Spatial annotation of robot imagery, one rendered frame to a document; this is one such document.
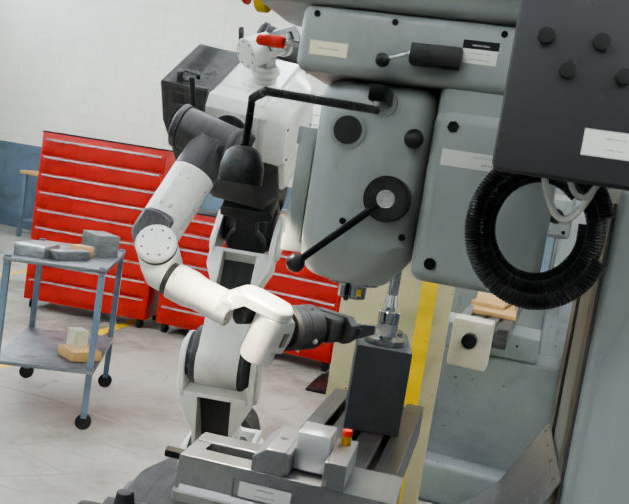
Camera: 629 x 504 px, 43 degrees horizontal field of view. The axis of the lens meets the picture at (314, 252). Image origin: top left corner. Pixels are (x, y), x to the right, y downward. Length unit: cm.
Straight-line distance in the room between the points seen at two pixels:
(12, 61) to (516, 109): 1179
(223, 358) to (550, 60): 119
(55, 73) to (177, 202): 1064
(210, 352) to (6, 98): 1080
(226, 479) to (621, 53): 83
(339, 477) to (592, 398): 39
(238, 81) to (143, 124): 965
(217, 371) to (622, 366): 104
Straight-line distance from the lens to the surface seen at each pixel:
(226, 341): 194
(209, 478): 132
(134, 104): 1156
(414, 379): 314
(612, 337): 119
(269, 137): 177
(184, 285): 152
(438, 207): 121
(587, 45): 98
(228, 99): 178
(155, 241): 154
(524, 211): 121
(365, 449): 168
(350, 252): 127
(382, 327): 177
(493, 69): 122
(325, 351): 603
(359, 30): 126
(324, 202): 127
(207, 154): 164
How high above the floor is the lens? 148
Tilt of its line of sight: 6 degrees down
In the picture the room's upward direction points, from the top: 9 degrees clockwise
